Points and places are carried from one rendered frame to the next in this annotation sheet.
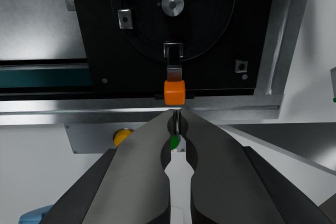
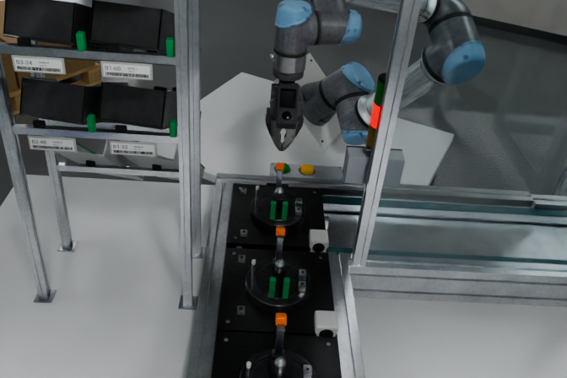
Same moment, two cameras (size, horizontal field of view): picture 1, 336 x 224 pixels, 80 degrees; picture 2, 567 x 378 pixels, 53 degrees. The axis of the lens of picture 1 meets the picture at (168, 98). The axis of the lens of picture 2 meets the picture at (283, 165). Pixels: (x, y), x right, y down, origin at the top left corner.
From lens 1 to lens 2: 129 cm
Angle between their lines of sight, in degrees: 29
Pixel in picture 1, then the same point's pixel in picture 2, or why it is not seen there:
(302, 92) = not seen: hidden behind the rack
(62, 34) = (340, 223)
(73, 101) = (335, 188)
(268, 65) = (226, 193)
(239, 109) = (239, 179)
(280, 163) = not seen: hidden behind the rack
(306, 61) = not seen: hidden behind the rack
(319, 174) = (159, 152)
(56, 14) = (342, 229)
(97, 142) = (325, 170)
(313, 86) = (175, 201)
